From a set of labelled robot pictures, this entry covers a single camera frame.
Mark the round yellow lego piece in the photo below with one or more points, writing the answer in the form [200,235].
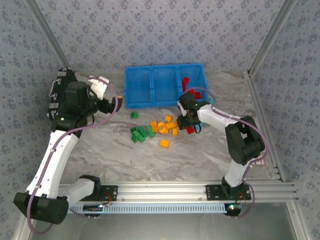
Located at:
[163,128]

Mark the green lego brick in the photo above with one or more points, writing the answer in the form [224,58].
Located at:
[142,132]
[134,115]
[150,131]
[135,138]
[133,130]

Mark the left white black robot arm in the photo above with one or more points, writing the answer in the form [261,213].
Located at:
[50,162]

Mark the blue three-compartment plastic bin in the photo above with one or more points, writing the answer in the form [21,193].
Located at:
[140,87]

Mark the teal plastic cone piece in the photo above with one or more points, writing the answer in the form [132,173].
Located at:
[211,101]

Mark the white red printed card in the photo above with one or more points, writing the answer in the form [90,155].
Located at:
[261,162]

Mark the small controller board with LED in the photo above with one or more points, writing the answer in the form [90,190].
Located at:
[92,208]
[232,208]

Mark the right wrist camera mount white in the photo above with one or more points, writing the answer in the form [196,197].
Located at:
[181,108]

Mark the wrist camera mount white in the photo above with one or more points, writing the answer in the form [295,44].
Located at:
[181,108]
[100,86]

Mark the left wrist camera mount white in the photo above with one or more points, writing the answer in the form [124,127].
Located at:
[100,86]

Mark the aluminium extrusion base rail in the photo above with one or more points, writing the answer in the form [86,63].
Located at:
[162,192]

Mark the aluminium side rail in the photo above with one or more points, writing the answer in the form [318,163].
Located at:
[261,112]

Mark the aluminium corner post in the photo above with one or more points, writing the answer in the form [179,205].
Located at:
[273,32]
[47,32]

